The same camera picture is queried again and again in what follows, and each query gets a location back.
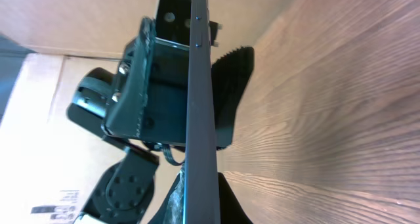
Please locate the blue Galaxy S24 smartphone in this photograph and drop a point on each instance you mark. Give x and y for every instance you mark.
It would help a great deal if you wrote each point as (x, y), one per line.
(201, 188)

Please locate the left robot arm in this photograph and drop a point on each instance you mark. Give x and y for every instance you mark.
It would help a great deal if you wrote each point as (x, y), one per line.
(125, 190)

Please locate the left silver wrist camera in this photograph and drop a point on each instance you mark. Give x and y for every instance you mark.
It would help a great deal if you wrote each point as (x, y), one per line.
(173, 20)

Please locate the cardboard box wall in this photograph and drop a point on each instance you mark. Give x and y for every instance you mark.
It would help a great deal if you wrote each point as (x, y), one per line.
(49, 164)

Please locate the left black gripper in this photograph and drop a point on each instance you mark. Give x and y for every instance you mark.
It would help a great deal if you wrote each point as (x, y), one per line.
(165, 77)

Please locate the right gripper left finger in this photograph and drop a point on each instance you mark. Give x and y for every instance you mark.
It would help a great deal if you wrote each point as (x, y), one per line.
(172, 209)

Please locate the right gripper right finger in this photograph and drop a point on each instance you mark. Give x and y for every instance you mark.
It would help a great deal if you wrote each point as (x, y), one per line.
(231, 211)

